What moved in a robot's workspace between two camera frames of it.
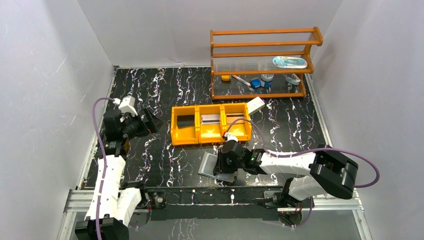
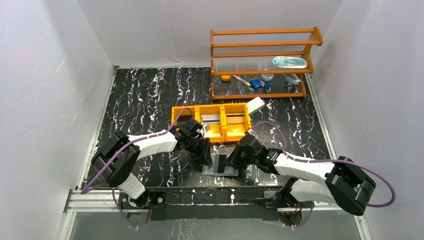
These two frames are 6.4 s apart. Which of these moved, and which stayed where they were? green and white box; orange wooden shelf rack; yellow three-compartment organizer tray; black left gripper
Moved: black left gripper
Stayed: green and white box; orange wooden shelf rack; yellow three-compartment organizer tray
